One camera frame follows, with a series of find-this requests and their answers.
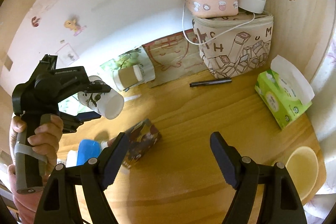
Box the brown printed lidded cup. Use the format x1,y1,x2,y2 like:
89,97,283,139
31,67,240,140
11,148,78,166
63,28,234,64
122,119,162,170

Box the person's pink trouser leg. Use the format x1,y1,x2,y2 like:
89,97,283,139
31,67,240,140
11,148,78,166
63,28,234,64
7,164,51,224

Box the beige printed storage bag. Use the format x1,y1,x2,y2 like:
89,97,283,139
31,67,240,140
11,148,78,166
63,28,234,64
193,11,274,79

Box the pink oval box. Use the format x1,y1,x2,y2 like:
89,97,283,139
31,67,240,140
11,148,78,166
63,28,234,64
186,0,239,19

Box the cream ceramic mug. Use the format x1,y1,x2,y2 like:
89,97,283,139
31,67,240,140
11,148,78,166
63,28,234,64
285,146,319,201

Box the brown sleeve coffee cup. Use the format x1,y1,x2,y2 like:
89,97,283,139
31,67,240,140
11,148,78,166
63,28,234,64
113,65,143,91

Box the blue plastic cup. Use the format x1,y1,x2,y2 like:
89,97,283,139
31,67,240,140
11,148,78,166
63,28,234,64
76,139,101,166

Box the white tape roll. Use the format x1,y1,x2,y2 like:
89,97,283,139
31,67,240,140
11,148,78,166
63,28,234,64
238,0,266,14

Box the green tissue box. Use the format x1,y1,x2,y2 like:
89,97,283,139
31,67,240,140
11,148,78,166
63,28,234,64
255,55,315,129

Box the plain white paper cup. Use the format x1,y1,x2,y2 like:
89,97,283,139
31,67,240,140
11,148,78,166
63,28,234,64
66,150,78,168

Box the white charging cable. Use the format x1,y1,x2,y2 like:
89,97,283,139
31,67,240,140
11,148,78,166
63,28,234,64
182,0,313,45

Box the green leaf calendar cards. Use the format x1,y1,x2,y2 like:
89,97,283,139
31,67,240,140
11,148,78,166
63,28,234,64
57,45,156,114

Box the panda paper cup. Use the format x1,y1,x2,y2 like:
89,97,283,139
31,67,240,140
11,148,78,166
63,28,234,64
77,89,124,119

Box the brown cartoon cardboard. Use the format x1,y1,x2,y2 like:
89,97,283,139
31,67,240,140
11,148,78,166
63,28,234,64
143,29,207,88

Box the person's left hand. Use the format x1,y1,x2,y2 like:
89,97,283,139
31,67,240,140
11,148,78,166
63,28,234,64
9,114,64,176

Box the black pen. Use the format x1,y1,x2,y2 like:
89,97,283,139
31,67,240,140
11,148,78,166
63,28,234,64
189,78,232,88

